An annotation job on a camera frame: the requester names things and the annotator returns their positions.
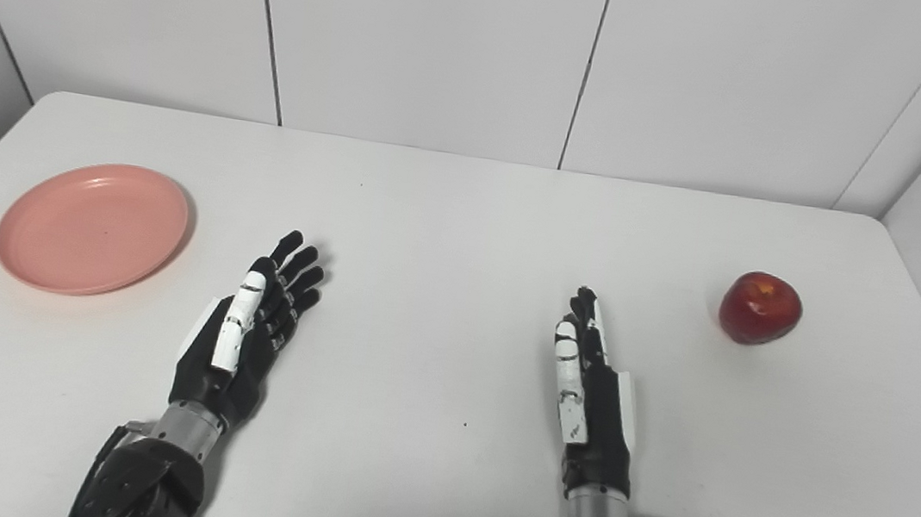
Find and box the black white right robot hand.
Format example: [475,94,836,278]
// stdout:
[533,283,655,504]

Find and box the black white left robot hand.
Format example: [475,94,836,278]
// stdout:
[166,218,332,441]

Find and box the red apple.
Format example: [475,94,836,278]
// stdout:
[716,268,807,351]

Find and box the pink round plate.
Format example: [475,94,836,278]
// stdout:
[0,150,196,308]

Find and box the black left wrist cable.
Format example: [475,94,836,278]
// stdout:
[69,414,152,517]

